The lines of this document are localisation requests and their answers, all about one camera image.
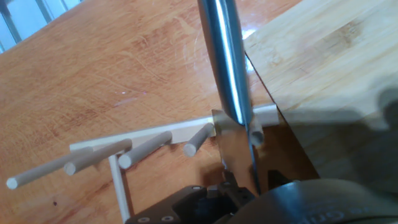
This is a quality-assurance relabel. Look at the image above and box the steel kitchen knife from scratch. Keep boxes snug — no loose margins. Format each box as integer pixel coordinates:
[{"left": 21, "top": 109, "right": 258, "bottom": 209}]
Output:
[{"left": 197, "top": 0, "right": 261, "bottom": 197}]

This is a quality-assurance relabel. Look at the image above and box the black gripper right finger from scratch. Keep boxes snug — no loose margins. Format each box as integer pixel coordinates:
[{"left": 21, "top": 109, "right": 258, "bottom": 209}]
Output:
[{"left": 267, "top": 169, "right": 293, "bottom": 190}]

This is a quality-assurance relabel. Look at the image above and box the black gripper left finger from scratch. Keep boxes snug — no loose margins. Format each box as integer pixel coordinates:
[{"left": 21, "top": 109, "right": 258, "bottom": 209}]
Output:
[{"left": 124, "top": 170, "right": 257, "bottom": 224}]

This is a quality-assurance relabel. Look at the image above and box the wooden peg dish rack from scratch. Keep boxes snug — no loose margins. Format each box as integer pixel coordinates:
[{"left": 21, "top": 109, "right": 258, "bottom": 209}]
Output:
[{"left": 6, "top": 104, "right": 280, "bottom": 223}]

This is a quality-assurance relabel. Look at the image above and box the bamboo cutting board with handle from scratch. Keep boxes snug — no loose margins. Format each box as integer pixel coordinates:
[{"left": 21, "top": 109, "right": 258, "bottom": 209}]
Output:
[{"left": 243, "top": 0, "right": 398, "bottom": 195}]

